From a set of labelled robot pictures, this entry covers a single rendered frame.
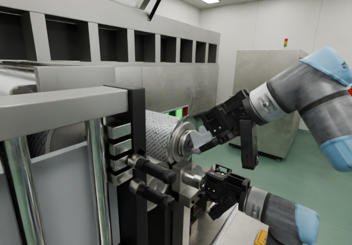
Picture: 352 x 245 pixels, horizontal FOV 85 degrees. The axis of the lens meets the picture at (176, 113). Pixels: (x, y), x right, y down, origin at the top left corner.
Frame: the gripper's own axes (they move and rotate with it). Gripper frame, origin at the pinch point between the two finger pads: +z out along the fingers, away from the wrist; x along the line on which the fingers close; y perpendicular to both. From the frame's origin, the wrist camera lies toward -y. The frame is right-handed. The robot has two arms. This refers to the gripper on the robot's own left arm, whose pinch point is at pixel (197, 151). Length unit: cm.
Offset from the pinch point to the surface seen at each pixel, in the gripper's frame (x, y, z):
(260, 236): -14.8, -34.2, 7.0
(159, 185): 11.0, -2.3, 7.1
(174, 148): 5.9, 3.6, 1.3
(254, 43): -449, 127, 49
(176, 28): -39, 54, 3
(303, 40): -449, 68, -28
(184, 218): 5.6, -13.7, 11.0
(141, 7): -17, 58, 1
